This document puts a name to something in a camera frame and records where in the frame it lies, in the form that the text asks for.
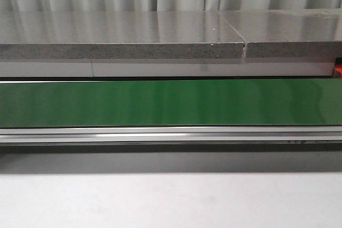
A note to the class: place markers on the green conveyor belt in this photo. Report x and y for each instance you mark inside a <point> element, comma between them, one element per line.
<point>289,101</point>

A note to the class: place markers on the grey stone slab right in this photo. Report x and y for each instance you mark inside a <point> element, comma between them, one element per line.
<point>288,34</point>

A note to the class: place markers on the grey stone slab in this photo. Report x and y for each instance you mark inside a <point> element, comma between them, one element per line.
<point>118,35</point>
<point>288,34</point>

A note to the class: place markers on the grey stone slab left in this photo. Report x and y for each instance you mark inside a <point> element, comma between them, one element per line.
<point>118,35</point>

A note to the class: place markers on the red plastic tray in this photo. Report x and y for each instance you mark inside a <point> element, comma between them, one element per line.
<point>337,73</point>

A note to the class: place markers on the aluminium conveyor side rail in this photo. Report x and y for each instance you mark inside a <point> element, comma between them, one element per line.
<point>190,135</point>

